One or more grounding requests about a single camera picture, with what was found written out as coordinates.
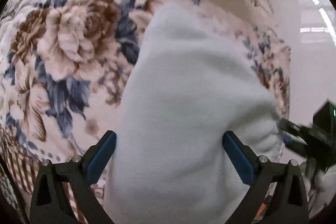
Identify floral patterned bed blanket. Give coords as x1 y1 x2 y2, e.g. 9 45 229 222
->
1 0 290 200

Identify light grey fleece pants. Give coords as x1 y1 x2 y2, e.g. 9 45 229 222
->
104 3 281 223

